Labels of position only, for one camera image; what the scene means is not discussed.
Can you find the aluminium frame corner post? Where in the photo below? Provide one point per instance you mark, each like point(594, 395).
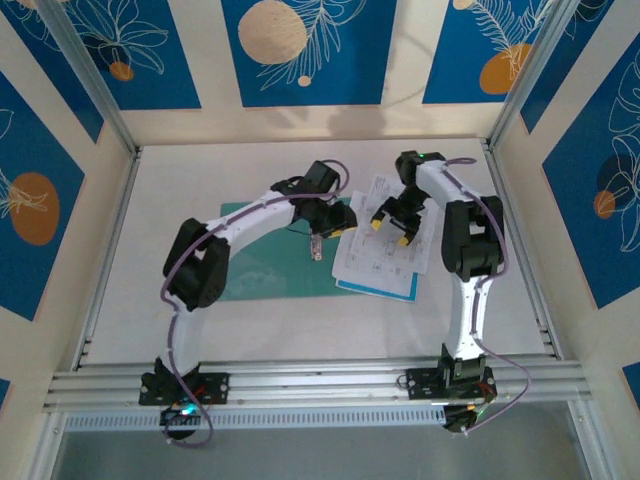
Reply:
point(90, 75)
point(530, 75)

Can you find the black electronics box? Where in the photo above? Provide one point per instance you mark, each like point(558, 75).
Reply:
point(457, 420)
point(172, 416)

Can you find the printed paper sheet with drawings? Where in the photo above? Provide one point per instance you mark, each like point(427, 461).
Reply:
point(360, 265)

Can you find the short aluminium frame post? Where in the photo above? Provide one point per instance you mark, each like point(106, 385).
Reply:
point(587, 445)
point(47, 450)

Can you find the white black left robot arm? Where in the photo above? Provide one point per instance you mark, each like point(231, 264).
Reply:
point(250, 215)

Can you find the blue sheet under papers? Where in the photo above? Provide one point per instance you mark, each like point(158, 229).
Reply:
point(400, 296)

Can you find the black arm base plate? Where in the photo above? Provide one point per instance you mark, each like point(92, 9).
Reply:
point(422, 385)
point(217, 390)

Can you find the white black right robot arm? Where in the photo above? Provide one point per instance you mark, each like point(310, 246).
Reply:
point(440, 180)

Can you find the green paper folder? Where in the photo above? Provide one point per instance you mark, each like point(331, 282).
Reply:
point(270, 275)

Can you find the aluminium cross rail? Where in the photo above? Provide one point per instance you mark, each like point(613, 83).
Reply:
point(320, 385)

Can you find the aluminium side rail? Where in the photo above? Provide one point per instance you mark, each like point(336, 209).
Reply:
point(125, 200)
point(500, 180)

